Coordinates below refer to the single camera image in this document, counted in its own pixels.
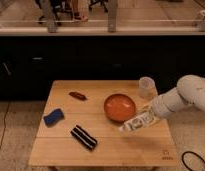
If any clear plastic bottle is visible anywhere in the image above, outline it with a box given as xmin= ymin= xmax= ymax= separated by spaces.
xmin=119 ymin=109 xmax=155 ymax=131

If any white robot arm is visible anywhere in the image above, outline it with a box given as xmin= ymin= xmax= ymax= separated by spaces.
xmin=150 ymin=75 xmax=205 ymax=118

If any orange ceramic bowl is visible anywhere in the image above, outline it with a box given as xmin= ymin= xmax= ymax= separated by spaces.
xmin=104 ymin=94 xmax=136 ymax=122

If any brown snack bar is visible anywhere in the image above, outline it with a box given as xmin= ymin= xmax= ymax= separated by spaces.
xmin=69 ymin=92 xmax=87 ymax=101

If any clear plastic cup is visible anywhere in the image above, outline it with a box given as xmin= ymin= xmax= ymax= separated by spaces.
xmin=138 ymin=76 xmax=155 ymax=98

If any wooden table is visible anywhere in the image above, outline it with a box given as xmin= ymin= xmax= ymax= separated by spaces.
xmin=29 ymin=80 xmax=179 ymax=167

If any black white striped bar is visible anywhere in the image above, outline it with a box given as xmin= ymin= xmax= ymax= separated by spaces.
xmin=70 ymin=125 xmax=98 ymax=151

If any blue sponge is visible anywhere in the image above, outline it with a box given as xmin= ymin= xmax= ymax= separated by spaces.
xmin=43 ymin=109 xmax=64 ymax=127

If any black floor cable left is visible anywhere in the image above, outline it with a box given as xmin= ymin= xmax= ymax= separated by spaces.
xmin=0 ymin=99 xmax=11 ymax=158

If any black floor cable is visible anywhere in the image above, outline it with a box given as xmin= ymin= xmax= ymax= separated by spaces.
xmin=0 ymin=99 xmax=11 ymax=158
xmin=181 ymin=150 xmax=205 ymax=171

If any black floor cable right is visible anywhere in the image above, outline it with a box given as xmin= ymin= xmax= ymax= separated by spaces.
xmin=181 ymin=150 xmax=205 ymax=171

